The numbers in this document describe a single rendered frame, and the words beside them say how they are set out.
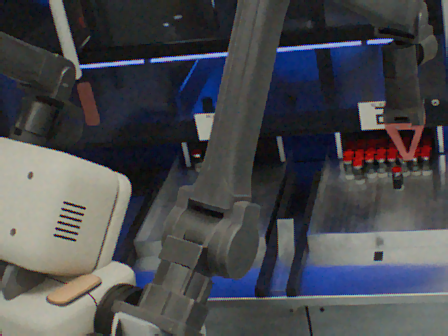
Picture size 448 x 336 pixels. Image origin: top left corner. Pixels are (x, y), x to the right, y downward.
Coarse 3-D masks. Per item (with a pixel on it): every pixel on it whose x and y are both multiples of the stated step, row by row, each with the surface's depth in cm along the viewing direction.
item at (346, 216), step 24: (336, 168) 208; (432, 168) 201; (336, 192) 199; (360, 192) 198; (384, 192) 196; (408, 192) 195; (432, 192) 193; (312, 216) 187; (336, 216) 191; (360, 216) 190; (384, 216) 188; (408, 216) 187; (432, 216) 186; (312, 240) 182; (336, 240) 181; (360, 240) 180; (384, 240) 179; (408, 240) 178; (432, 240) 177
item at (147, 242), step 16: (176, 160) 217; (288, 160) 208; (176, 176) 216; (192, 176) 216; (256, 176) 211; (272, 176) 210; (160, 192) 205; (176, 192) 211; (256, 192) 205; (272, 192) 204; (160, 208) 205; (208, 208) 202; (272, 208) 192; (144, 224) 195; (160, 224) 200; (272, 224) 190; (144, 240) 189; (160, 240) 188; (144, 256) 191
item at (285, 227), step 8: (280, 224) 183; (288, 224) 183; (280, 232) 183; (288, 232) 183; (280, 240) 183; (288, 240) 182; (280, 248) 183; (288, 248) 182; (280, 256) 182; (288, 256) 182; (280, 264) 180; (288, 264) 180; (280, 272) 178; (288, 272) 178; (272, 280) 176; (280, 280) 176; (272, 288) 174; (280, 288) 174
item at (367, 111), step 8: (360, 104) 195; (368, 104) 195; (376, 104) 195; (384, 104) 194; (360, 112) 196; (368, 112) 196; (376, 112) 195; (368, 120) 197; (368, 128) 198; (376, 128) 197; (384, 128) 197
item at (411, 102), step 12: (396, 84) 164; (408, 84) 164; (396, 96) 165; (408, 96) 164; (420, 96) 171; (384, 108) 167; (396, 108) 165; (408, 108) 165; (420, 108) 164; (384, 120) 164
